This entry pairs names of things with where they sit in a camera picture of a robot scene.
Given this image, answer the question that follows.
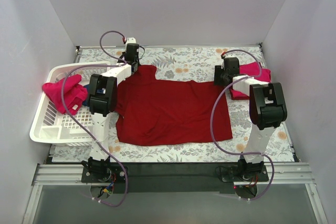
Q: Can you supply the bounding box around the crumpled pink t shirt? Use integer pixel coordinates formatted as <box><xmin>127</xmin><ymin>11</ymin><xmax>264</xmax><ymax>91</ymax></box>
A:
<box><xmin>42</xmin><ymin>74</ymin><xmax>86</xmax><ymax>115</ymax></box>

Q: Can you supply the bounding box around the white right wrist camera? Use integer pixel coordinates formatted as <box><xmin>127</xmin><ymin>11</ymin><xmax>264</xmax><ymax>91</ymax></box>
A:
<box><xmin>221</xmin><ymin>51</ymin><xmax>230</xmax><ymax>59</ymax></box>

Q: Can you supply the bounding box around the dark red t shirt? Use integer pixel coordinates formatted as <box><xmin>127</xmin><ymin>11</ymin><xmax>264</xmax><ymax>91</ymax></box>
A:
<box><xmin>229</xmin><ymin>88</ymin><xmax>249</xmax><ymax>100</ymax></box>
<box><xmin>116</xmin><ymin>66</ymin><xmax>233</xmax><ymax>146</ymax></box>

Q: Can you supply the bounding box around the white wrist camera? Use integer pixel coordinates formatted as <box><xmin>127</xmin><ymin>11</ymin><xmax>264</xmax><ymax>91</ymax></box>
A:
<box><xmin>123</xmin><ymin>37</ymin><xmax>137</xmax><ymax>45</ymax></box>
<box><xmin>221</xmin><ymin>51</ymin><xmax>230</xmax><ymax>59</ymax></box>

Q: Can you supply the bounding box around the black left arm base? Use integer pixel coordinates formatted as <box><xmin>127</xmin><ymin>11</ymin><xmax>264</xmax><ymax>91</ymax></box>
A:
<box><xmin>81</xmin><ymin>162</ymin><xmax>125</xmax><ymax>199</ymax></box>

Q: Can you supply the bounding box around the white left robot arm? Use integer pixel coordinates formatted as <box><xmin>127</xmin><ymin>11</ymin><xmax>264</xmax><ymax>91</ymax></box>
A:
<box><xmin>85</xmin><ymin>39</ymin><xmax>140</xmax><ymax>182</ymax></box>

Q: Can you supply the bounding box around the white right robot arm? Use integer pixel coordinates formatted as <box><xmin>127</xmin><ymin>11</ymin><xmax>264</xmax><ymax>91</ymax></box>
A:
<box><xmin>214</xmin><ymin>57</ymin><xmax>287</xmax><ymax>182</ymax></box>

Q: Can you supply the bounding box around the folded pink t shirt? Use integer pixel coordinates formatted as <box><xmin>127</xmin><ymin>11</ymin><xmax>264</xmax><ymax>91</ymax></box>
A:
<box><xmin>239</xmin><ymin>62</ymin><xmax>271</xmax><ymax>82</ymax></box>

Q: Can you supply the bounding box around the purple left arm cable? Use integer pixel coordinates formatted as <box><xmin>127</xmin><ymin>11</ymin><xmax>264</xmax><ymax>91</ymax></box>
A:
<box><xmin>60</xmin><ymin>31</ymin><xmax>146</xmax><ymax>207</ymax></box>

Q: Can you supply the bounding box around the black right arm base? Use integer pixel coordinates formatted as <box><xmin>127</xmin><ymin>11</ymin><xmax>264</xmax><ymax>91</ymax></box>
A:
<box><xmin>215</xmin><ymin>161</ymin><xmax>269</xmax><ymax>199</ymax></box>

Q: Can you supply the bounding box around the white plastic laundry basket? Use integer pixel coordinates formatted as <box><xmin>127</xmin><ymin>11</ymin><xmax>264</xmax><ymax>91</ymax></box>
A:
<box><xmin>29</xmin><ymin>61</ymin><xmax>110</xmax><ymax>146</ymax></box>

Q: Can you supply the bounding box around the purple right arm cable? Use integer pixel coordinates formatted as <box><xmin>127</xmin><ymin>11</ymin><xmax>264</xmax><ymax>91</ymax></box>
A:
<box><xmin>211</xmin><ymin>49</ymin><xmax>275</xmax><ymax>201</ymax></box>

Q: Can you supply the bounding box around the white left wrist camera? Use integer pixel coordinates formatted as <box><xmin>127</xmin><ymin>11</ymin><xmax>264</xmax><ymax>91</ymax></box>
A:
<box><xmin>123</xmin><ymin>37</ymin><xmax>137</xmax><ymax>45</ymax></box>

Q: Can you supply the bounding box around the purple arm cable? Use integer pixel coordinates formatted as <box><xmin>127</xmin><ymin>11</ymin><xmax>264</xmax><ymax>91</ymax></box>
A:
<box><xmin>211</xmin><ymin>49</ymin><xmax>275</xmax><ymax>201</ymax></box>
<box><xmin>60</xmin><ymin>31</ymin><xmax>146</xmax><ymax>207</ymax></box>

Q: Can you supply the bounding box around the folded dark red t shirt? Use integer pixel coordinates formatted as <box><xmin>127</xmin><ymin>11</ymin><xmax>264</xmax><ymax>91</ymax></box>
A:
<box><xmin>229</xmin><ymin>88</ymin><xmax>249</xmax><ymax>100</ymax></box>

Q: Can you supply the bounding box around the blue t shirt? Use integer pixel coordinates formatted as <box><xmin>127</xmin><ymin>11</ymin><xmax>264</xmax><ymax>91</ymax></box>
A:
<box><xmin>82</xmin><ymin>84</ymin><xmax>89</xmax><ymax>106</ymax></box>

